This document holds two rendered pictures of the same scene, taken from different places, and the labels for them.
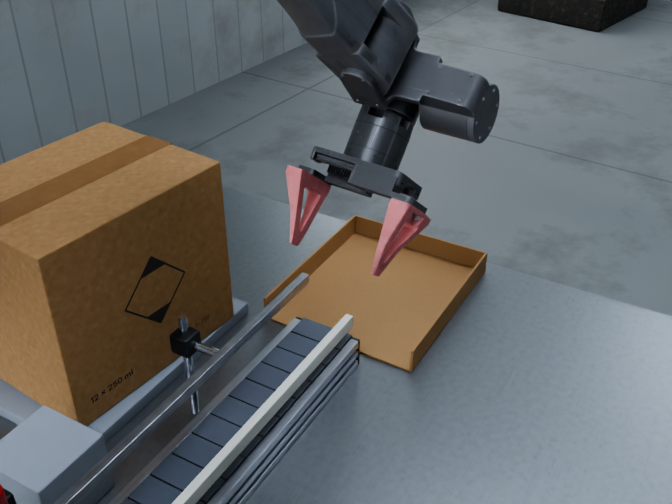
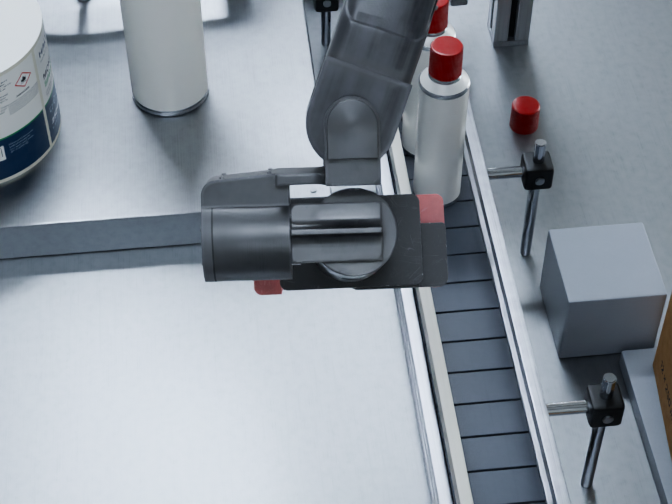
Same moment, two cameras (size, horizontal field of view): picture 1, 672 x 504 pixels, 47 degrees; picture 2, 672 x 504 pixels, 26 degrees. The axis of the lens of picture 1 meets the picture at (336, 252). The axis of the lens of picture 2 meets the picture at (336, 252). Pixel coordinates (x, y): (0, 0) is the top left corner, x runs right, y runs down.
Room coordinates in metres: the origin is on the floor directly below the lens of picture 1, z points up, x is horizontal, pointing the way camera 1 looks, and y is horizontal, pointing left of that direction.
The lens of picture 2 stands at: (1.26, -0.45, 2.00)
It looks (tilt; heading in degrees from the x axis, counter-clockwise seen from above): 48 degrees down; 144
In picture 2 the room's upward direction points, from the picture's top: straight up
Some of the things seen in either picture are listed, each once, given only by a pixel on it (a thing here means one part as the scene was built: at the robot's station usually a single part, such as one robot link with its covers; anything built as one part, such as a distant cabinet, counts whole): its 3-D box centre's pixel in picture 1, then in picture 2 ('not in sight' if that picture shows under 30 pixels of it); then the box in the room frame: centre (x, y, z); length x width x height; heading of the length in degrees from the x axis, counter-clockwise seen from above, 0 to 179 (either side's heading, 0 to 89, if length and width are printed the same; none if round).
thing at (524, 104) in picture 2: not in sight; (524, 114); (0.36, 0.48, 0.85); 0.03 x 0.03 x 0.03
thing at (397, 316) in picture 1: (379, 284); not in sight; (1.05, -0.07, 0.85); 0.30 x 0.26 x 0.04; 150
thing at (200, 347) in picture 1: (202, 371); (574, 435); (0.77, 0.17, 0.91); 0.07 x 0.03 x 0.17; 60
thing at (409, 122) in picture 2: not in sight; (428, 74); (0.36, 0.33, 0.98); 0.05 x 0.05 x 0.20
